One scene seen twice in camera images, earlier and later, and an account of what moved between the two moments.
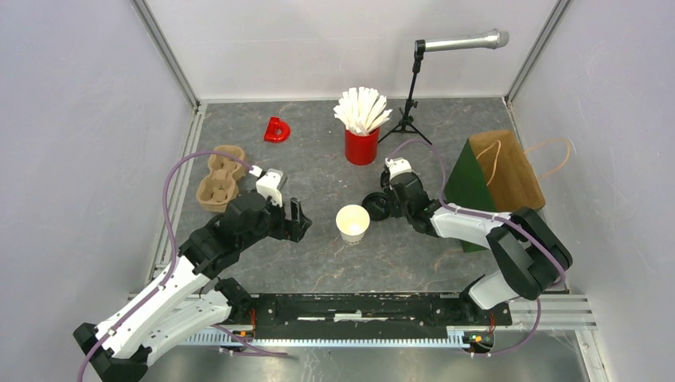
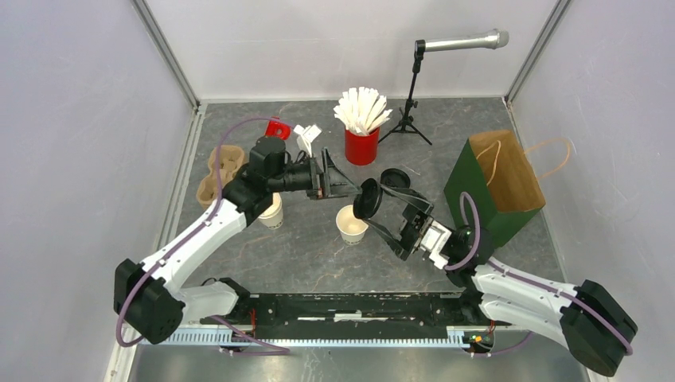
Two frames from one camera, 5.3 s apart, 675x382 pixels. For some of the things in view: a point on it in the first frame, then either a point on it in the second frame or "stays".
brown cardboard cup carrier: x=221 y=185 stays
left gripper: x=294 y=229 -> x=335 y=184
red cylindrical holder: x=361 y=149 stays
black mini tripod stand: x=406 y=122 stays
